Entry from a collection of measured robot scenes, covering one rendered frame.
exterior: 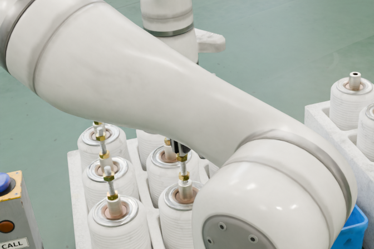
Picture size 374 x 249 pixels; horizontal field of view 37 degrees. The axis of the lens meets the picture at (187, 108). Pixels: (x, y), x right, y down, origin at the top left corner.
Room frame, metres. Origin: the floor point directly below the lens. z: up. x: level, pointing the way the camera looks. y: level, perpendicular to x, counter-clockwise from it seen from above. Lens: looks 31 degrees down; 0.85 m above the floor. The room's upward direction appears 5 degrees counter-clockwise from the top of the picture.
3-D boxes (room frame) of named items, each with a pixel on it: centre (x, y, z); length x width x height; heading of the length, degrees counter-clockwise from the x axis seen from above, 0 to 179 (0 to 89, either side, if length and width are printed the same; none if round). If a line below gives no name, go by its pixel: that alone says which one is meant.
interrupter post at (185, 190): (0.72, 0.01, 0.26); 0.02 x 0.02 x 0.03
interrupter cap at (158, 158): (0.84, 0.04, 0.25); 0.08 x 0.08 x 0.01
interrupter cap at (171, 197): (0.72, 0.01, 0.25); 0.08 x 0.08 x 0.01
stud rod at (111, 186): (0.70, 0.13, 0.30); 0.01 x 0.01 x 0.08
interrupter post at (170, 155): (0.84, 0.04, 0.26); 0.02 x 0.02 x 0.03
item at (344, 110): (1.03, -0.36, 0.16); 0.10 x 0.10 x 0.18
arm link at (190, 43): (0.74, 0.00, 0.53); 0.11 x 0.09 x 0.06; 136
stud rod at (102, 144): (0.82, 0.15, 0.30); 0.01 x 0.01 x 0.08
